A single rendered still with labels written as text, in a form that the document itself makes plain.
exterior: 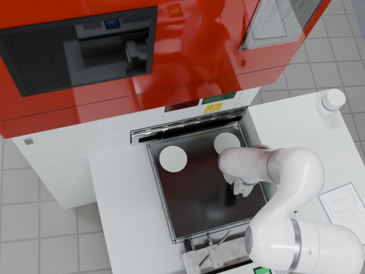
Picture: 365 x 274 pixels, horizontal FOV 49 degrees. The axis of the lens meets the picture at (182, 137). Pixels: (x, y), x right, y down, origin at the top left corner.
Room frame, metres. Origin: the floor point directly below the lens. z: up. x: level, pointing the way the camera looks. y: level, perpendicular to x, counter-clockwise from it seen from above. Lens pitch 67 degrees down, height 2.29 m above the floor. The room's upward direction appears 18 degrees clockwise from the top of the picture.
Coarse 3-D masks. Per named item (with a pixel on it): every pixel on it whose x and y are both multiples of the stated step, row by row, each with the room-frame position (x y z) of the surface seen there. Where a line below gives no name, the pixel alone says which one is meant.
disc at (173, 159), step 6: (162, 150) 0.51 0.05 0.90; (168, 150) 0.52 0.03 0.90; (174, 150) 0.53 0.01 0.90; (180, 150) 0.54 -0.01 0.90; (162, 156) 0.49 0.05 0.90; (168, 156) 0.50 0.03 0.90; (174, 156) 0.51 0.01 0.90; (180, 156) 0.51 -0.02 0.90; (186, 156) 0.52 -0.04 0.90; (162, 162) 0.47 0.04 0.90; (168, 162) 0.48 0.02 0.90; (174, 162) 0.48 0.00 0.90; (180, 162) 0.49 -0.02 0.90; (186, 162) 0.50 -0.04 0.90; (168, 168) 0.46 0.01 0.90; (174, 168) 0.46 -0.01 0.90; (180, 168) 0.47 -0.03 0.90
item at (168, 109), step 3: (189, 102) 0.62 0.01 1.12; (192, 102) 0.63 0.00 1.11; (195, 102) 0.63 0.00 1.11; (174, 105) 0.59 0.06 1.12; (177, 105) 0.60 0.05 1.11; (180, 105) 0.60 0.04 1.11; (183, 105) 0.61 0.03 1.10; (186, 105) 0.62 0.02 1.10; (189, 105) 0.62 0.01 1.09; (192, 105) 0.63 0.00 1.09; (195, 105) 0.63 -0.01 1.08; (168, 108) 0.58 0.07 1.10; (171, 108) 0.59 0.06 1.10; (174, 108) 0.59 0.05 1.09; (177, 108) 0.60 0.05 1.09; (180, 108) 0.61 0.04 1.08
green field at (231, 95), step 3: (234, 93) 0.71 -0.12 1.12; (219, 96) 0.68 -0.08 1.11; (222, 96) 0.68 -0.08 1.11; (225, 96) 0.69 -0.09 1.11; (228, 96) 0.70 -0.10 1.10; (231, 96) 0.70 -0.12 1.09; (204, 99) 0.65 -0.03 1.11; (207, 99) 0.66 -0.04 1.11; (210, 99) 0.66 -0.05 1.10; (213, 99) 0.67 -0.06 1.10; (216, 99) 0.67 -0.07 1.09; (219, 99) 0.68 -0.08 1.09; (222, 99) 0.69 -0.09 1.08; (204, 102) 0.65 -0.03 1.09; (207, 102) 0.66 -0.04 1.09; (210, 102) 0.66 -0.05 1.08
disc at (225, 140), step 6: (216, 138) 0.63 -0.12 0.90; (222, 138) 0.63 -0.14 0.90; (228, 138) 0.64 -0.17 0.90; (234, 138) 0.65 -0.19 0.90; (216, 144) 0.60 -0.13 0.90; (222, 144) 0.61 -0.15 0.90; (228, 144) 0.62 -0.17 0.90; (234, 144) 0.63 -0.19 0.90; (216, 150) 0.58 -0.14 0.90; (222, 150) 0.59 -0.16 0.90
